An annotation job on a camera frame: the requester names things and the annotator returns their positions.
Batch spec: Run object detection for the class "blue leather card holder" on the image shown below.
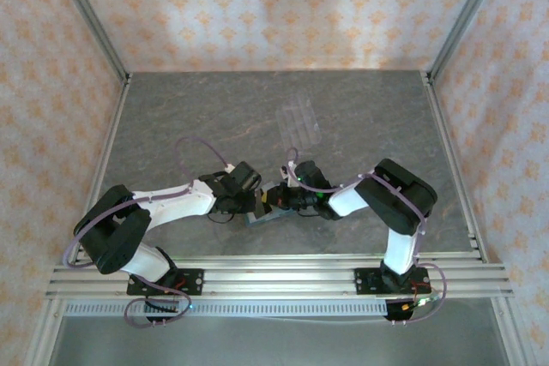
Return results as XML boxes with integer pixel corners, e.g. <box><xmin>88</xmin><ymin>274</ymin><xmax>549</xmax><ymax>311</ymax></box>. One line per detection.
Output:
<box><xmin>246</xmin><ymin>183</ymin><xmax>297</xmax><ymax>226</ymax></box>

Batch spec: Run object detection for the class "clear acrylic card stand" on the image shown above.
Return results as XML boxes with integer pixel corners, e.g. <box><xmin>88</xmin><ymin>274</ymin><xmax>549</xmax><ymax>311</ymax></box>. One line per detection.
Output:
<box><xmin>276</xmin><ymin>90</ymin><xmax>323</xmax><ymax>149</ymax></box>

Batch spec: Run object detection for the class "aluminium base beam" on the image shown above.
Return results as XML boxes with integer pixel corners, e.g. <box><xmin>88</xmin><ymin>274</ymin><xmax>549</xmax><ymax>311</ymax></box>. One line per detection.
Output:
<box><xmin>45</xmin><ymin>254</ymin><xmax>515</xmax><ymax>299</ymax></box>

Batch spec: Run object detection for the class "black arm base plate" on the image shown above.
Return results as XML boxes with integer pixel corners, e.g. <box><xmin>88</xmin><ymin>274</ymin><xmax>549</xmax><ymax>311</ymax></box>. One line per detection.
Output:
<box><xmin>126</xmin><ymin>268</ymin><xmax>205</xmax><ymax>297</ymax></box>
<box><xmin>353</xmin><ymin>267</ymin><xmax>430</xmax><ymax>297</ymax></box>

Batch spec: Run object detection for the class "slotted grey cable duct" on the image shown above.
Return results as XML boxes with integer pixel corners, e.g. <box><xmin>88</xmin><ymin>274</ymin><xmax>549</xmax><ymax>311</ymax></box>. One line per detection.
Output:
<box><xmin>62</xmin><ymin>299</ymin><xmax>389</xmax><ymax>319</ymax></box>

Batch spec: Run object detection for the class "red orange wire bundle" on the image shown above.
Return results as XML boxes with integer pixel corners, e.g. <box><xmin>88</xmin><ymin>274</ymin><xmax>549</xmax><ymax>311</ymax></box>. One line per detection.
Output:
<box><xmin>401</xmin><ymin>280</ymin><xmax>445</xmax><ymax>312</ymax></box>
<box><xmin>160</xmin><ymin>278</ymin><xmax>190</xmax><ymax>301</ymax></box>

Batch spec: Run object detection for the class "aluminium table side rail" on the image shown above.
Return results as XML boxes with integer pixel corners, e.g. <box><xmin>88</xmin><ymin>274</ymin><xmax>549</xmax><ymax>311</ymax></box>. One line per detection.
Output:
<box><xmin>422</xmin><ymin>72</ymin><xmax>490</xmax><ymax>264</ymax></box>
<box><xmin>68</xmin><ymin>74</ymin><xmax>132</xmax><ymax>265</ymax></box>

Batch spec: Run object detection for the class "aluminium frame post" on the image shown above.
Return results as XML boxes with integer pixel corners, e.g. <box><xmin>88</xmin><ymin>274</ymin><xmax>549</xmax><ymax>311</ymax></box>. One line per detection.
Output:
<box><xmin>45</xmin><ymin>0</ymin><xmax>132</xmax><ymax>84</ymax></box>
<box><xmin>427</xmin><ymin>0</ymin><xmax>511</xmax><ymax>80</ymax></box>

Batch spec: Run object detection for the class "aluminium frame leg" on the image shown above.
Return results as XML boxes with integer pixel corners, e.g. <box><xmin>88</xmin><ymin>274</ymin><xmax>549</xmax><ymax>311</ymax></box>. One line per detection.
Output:
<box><xmin>491</xmin><ymin>297</ymin><xmax>537</xmax><ymax>366</ymax></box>
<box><xmin>25</xmin><ymin>297</ymin><xmax>65</xmax><ymax>366</ymax></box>

